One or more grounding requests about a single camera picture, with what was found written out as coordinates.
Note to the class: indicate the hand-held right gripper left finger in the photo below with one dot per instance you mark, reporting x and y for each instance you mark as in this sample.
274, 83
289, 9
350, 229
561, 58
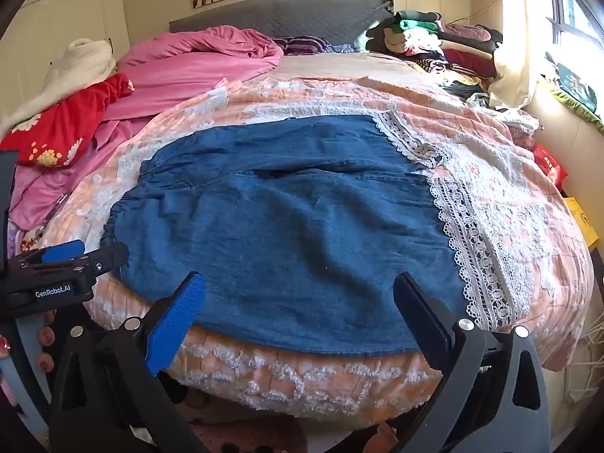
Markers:
177, 325

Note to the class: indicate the peach blanket with white bear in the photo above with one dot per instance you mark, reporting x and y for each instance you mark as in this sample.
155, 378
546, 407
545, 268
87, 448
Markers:
509, 207

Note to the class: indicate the red floral cloth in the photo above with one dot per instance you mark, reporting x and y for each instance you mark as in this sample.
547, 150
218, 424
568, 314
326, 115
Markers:
61, 127

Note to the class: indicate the yellow box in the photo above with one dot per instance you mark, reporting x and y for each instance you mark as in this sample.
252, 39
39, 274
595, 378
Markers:
583, 222

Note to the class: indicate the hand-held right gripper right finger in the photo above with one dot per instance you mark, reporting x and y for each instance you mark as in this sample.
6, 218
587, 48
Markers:
417, 321

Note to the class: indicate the beige bed sheet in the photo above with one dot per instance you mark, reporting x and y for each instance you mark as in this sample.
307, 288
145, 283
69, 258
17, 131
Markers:
349, 65

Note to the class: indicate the grey quilted headboard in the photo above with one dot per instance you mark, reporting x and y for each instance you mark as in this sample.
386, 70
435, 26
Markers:
283, 16

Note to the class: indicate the pile of folded clothes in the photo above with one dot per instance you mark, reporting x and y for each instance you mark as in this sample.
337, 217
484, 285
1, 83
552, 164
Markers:
439, 52

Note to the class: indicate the green cushion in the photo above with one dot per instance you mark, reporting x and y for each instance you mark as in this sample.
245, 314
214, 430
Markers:
573, 87

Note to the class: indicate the red bag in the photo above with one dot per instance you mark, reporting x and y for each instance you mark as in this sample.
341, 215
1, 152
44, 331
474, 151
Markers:
549, 165

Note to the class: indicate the window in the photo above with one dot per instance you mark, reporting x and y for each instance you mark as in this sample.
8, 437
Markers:
573, 4

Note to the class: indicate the white fluffy cloth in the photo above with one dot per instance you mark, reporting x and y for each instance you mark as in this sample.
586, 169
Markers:
71, 71

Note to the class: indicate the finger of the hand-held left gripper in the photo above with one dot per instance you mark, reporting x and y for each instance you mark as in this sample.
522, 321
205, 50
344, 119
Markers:
63, 251
111, 257

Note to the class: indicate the purple striped pillow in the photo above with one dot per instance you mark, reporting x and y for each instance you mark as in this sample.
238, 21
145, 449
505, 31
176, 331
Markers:
302, 45

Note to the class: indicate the cream curtain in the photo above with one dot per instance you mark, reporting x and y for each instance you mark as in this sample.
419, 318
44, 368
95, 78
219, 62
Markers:
514, 47

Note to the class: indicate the pink duvet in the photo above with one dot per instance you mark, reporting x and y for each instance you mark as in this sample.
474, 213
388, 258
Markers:
188, 71

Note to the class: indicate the person's left hand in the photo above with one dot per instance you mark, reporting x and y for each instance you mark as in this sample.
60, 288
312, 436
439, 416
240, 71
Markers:
46, 337

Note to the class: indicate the cream wardrobe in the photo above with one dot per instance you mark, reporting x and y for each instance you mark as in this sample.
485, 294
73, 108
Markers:
52, 14

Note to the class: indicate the blue denim pants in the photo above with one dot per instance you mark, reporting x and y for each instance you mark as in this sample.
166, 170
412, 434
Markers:
292, 226

